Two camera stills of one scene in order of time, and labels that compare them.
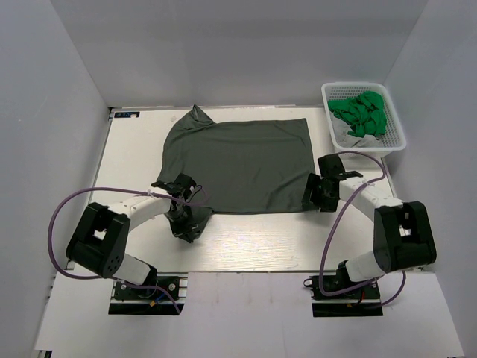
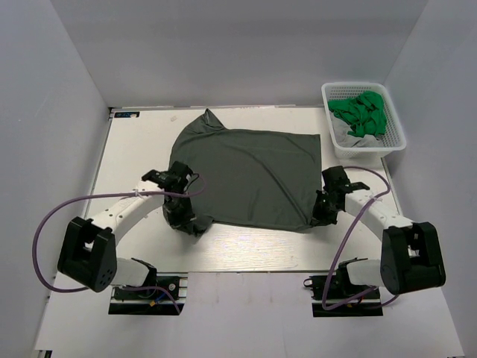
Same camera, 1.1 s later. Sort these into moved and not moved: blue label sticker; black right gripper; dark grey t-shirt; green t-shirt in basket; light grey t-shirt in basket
Moved: dark grey t-shirt; black right gripper
Not moved: green t-shirt in basket; blue label sticker; light grey t-shirt in basket
